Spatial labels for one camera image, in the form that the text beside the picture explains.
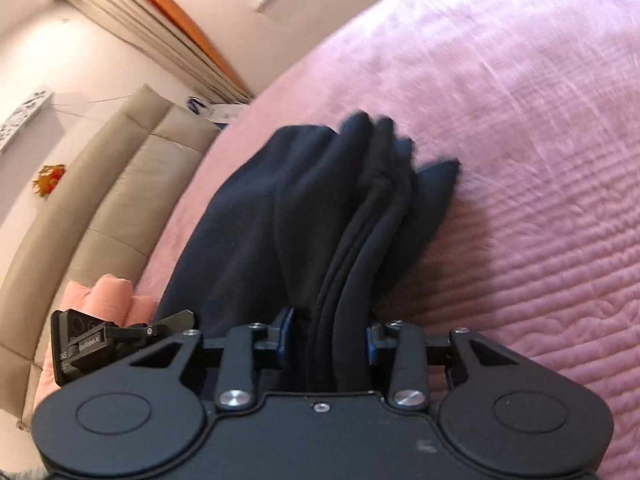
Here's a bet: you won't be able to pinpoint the navy striped hooded jacket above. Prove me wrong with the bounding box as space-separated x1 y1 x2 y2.
157 112 460 392

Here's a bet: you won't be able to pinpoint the left beige orange curtain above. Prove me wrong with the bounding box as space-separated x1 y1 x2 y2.
64 0 253 104

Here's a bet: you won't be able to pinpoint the pink quilted bedspread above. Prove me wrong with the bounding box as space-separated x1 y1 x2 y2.
138 0 639 479

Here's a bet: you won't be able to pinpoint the beige padded headboard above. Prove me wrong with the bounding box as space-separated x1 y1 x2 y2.
1 86 219 427

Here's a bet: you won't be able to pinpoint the white bedside items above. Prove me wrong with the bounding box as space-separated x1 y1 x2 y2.
186 96 246 128

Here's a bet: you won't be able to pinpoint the red orange wall decoration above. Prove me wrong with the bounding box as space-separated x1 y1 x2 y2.
32 164 66 197

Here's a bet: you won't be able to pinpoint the white wall picture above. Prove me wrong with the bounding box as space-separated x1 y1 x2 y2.
0 88 54 154

